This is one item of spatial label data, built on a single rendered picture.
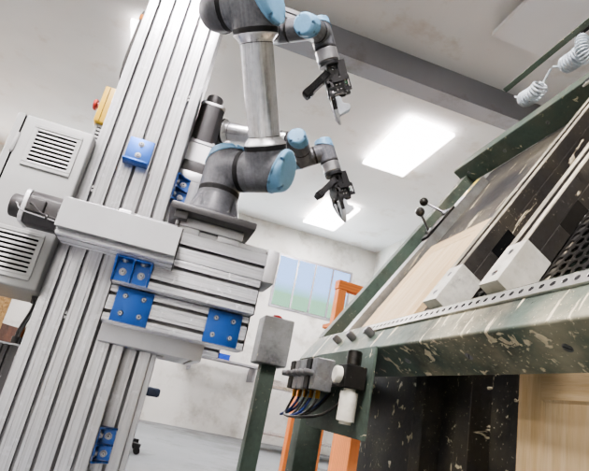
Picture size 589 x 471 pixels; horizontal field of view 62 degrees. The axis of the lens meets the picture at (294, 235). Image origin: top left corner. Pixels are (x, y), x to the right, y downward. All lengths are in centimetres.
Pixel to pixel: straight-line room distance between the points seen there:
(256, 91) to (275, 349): 101
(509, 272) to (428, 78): 401
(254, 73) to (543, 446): 106
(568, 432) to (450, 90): 418
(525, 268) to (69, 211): 97
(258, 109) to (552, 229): 74
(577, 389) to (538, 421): 12
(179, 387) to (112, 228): 778
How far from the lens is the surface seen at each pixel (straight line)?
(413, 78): 490
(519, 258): 110
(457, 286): 128
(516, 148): 234
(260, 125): 132
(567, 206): 123
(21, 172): 153
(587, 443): 112
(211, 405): 894
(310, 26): 167
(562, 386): 117
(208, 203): 132
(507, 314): 96
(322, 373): 148
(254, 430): 194
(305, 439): 199
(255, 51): 132
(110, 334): 138
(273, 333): 192
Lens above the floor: 61
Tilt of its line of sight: 19 degrees up
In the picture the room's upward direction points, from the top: 12 degrees clockwise
